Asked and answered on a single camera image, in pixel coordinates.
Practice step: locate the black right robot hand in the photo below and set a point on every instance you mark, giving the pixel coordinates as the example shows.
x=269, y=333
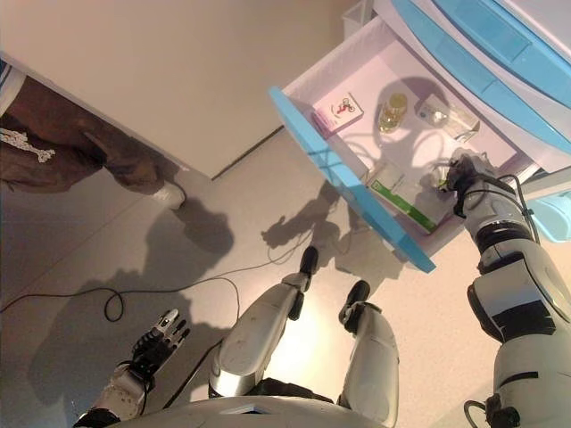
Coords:
x=466, y=169

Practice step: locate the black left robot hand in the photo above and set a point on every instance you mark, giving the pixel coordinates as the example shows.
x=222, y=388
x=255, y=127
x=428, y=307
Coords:
x=149, y=352

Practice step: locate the blue white cart drawer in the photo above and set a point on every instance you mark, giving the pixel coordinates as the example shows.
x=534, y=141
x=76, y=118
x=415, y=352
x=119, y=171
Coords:
x=513, y=35
x=357, y=191
x=473, y=67

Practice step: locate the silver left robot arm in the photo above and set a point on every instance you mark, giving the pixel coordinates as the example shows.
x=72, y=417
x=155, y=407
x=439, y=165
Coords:
x=120, y=392

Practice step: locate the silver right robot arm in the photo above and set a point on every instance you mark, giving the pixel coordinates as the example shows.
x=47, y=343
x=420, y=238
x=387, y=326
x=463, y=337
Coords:
x=526, y=285

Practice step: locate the clear plastic medicine package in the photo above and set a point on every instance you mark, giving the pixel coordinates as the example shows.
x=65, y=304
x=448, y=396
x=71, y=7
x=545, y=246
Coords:
x=461, y=125

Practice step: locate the small white medicine box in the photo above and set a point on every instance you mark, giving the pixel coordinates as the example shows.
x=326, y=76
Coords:
x=428, y=109

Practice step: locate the pink white medicine box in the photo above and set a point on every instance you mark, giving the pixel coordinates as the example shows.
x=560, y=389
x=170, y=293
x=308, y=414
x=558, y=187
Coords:
x=341, y=109

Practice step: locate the long green white box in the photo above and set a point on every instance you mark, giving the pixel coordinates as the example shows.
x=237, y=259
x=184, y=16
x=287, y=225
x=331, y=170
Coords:
x=401, y=200

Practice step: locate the glass bottle yellow liquid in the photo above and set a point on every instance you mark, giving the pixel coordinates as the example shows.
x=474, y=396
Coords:
x=392, y=116

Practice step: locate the light blue waste bin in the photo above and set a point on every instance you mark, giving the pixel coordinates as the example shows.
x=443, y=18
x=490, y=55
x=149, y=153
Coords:
x=555, y=220

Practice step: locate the silver left robot leg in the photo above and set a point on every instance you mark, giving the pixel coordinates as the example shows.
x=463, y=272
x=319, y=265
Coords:
x=254, y=330

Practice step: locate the silver robot leg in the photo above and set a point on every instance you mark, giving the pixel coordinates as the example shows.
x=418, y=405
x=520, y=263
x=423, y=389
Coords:
x=372, y=356
x=254, y=330

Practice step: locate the grey robot torso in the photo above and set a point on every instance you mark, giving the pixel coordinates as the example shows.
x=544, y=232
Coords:
x=267, y=412

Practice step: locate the white side holder box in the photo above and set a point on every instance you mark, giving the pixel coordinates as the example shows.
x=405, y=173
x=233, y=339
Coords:
x=357, y=15

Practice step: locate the silver right robot leg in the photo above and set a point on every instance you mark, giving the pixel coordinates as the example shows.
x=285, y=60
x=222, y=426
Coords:
x=372, y=356

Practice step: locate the person in brown trousers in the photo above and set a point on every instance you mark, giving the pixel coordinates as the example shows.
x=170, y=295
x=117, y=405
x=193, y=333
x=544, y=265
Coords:
x=67, y=134

